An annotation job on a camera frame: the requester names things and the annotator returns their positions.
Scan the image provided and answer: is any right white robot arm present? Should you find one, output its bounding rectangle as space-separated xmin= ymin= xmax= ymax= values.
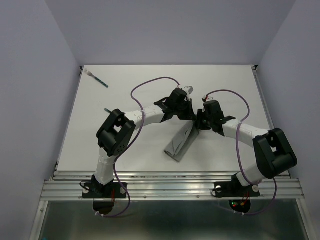
xmin=196 ymin=100 xmax=298 ymax=195

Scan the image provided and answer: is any aluminium rail frame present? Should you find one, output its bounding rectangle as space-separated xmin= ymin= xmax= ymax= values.
xmin=30 ymin=65 xmax=310 ymax=240

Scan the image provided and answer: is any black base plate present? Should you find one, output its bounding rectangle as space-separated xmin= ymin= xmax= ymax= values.
xmin=79 ymin=181 xmax=127 ymax=200
xmin=211 ymin=181 xmax=260 ymax=198

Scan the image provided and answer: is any grey cloth napkin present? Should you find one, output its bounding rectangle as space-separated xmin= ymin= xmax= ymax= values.
xmin=163 ymin=121 xmax=199 ymax=163

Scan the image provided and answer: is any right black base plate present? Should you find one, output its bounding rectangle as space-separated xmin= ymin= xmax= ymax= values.
xmin=211 ymin=181 xmax=260 ymax=198

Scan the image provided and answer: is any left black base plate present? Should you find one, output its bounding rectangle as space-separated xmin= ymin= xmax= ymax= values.
xmin=79 ymin=181 xmax=127 ymax=200

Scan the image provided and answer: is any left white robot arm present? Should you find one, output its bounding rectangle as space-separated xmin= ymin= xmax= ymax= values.
xmin=91 ymin=86 xmax=198 ymax=197

